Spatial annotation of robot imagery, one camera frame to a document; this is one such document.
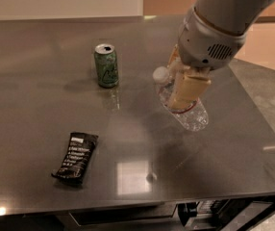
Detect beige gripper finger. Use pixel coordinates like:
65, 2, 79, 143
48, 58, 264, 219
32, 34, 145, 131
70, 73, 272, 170
167, 70, 212, 110
167, 44, 184, 78

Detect clear plastic water bottle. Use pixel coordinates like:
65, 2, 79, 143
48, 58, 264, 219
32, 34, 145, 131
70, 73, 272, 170
153, 66, 209, 132

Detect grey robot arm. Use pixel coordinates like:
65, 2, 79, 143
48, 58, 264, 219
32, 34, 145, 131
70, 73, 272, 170
167, 0, 275, 110

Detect green soda can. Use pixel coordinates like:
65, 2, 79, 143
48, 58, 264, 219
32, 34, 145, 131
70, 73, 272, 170
94, 43, 118, 89

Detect black equipment under table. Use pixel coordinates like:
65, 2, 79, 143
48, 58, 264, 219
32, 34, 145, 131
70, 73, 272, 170
177, 199, 272, 231

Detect black snack bar wrapper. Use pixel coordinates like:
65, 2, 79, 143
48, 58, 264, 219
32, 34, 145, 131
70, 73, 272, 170
52, 132, 98, 184

